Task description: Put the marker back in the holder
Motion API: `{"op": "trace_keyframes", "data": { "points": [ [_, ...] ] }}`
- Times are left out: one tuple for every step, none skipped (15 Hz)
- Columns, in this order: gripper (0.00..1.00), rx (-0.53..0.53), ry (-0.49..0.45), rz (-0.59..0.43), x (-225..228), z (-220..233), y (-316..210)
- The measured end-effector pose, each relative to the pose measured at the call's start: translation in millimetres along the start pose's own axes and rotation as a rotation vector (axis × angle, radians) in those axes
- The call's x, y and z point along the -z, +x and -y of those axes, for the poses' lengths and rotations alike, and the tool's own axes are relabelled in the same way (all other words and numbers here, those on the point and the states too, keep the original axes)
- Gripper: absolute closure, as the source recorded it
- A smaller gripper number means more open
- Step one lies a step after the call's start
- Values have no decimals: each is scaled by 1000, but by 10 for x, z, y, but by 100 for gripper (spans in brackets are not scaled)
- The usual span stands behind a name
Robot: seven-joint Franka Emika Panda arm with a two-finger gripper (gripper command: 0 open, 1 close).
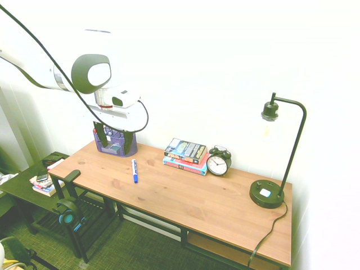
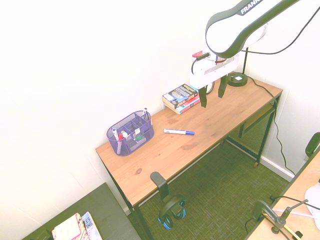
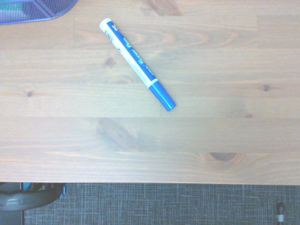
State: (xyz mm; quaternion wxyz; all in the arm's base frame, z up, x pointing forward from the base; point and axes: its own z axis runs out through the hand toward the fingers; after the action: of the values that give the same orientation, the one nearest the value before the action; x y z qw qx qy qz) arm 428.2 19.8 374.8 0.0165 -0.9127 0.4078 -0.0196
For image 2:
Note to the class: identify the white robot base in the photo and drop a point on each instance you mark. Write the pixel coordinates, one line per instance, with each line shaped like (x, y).
(313, 200)

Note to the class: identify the red book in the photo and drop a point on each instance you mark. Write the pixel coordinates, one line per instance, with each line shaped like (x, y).
(191, 102)

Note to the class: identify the black bench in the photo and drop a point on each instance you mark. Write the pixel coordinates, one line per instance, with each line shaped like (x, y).
(110, 215)

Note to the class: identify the blue magazine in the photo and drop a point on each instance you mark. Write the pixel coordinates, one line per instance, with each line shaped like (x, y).
(91, 226)

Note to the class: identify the pink patterned book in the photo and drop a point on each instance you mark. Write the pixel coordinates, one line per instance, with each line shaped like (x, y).
(67, 227)

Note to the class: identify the black cover paperback book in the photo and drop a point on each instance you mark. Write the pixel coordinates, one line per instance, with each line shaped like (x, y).
(178, 93)

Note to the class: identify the black chair back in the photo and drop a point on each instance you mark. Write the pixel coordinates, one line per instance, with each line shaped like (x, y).
(312, 145)

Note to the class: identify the wooden desk with black frame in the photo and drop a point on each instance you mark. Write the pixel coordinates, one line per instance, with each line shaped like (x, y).
(187, 142)

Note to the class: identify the black desk lamp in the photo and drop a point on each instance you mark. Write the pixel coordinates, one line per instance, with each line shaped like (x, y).
(237, 80)

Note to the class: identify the blue capped white marker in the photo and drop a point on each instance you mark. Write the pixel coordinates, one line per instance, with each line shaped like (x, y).
(116, 137)

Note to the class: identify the black and blue headphones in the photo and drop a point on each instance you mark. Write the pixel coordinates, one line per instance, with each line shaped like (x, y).
(172, 210)

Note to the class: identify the black metal clamp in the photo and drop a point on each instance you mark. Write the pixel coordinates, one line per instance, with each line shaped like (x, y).
(271, 212)

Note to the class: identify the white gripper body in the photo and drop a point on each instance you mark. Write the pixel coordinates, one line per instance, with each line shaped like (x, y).
(200, 75)

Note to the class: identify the green marker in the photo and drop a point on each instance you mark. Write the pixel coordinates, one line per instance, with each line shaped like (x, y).
(139, 137)

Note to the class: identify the light wooden robot table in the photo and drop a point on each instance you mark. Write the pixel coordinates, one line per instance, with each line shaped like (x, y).
(300, 185)

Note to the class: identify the blue and white marker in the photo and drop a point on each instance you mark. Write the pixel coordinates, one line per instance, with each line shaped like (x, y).
(178, 131)

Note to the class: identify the red marker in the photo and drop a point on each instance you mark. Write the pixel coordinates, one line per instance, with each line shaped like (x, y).
(121, 136)

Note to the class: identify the black twin bell alarm clock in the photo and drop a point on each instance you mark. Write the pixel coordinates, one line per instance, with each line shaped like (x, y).
(211, 87)

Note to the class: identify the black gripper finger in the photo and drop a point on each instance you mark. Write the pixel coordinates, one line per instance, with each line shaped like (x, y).
(203, 98)
(222, 87)

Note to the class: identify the black headphone hanger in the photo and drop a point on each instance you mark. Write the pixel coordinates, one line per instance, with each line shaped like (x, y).
(161, 186)

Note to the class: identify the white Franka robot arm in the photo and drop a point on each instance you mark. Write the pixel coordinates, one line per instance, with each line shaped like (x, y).
(225, 35)

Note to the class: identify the purple mesh desk organizer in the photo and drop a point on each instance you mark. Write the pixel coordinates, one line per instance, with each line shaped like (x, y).
(131, 140)

